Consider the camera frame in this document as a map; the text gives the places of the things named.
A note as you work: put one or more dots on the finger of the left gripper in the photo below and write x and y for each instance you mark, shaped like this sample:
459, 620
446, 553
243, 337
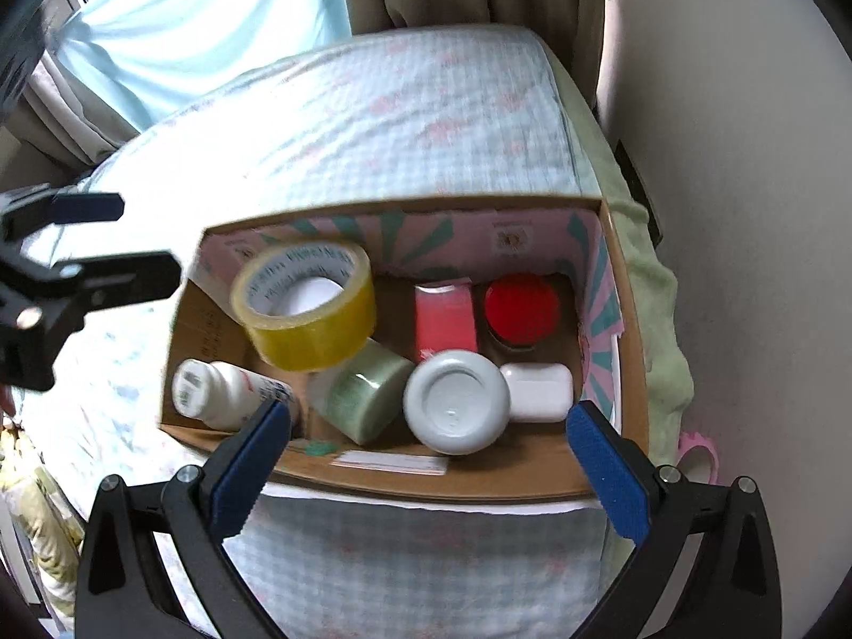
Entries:
27, 211
120, 282

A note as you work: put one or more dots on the white pill bottle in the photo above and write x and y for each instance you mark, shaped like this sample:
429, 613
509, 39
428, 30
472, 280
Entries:
225, 396

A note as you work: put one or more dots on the left brown curtain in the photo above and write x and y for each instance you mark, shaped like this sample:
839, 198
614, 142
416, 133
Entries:
65, 120

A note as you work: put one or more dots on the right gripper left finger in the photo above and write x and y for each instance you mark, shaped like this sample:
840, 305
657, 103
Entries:
123, 588

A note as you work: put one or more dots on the pink plastic item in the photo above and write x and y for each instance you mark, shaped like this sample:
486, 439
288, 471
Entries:
697, 458

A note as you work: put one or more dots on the red Marubi box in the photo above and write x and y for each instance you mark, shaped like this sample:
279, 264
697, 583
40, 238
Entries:
444, 318

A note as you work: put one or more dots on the small white-grey jar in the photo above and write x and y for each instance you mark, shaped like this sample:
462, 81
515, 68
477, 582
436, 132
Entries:
456, 403

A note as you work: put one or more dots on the cardboard box with patterned lining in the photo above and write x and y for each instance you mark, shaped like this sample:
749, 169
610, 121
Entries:
572, 241

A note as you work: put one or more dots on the green mattress blanket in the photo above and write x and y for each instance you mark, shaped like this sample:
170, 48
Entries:
669, 382

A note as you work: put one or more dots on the red-lid jar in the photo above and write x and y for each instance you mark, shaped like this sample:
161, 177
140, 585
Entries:
521, 310

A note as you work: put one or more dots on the white earbuds case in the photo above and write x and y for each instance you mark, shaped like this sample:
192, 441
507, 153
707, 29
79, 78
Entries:
539, 393

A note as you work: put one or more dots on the white-lid jar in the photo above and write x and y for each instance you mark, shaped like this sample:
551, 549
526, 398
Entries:
305, 295

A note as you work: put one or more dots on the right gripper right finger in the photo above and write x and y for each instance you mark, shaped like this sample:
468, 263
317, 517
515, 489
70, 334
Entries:
733, 589

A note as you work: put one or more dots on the green cream jar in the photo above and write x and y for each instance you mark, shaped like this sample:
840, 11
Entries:
363, 395

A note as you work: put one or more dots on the blue cloth over window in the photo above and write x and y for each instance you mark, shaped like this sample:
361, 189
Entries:
149, 58

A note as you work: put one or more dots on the checked floral bed sheet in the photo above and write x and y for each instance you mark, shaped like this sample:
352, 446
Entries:
409, 114

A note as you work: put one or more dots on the yellow packing tape roll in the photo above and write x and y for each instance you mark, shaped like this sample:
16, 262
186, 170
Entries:
322, 337

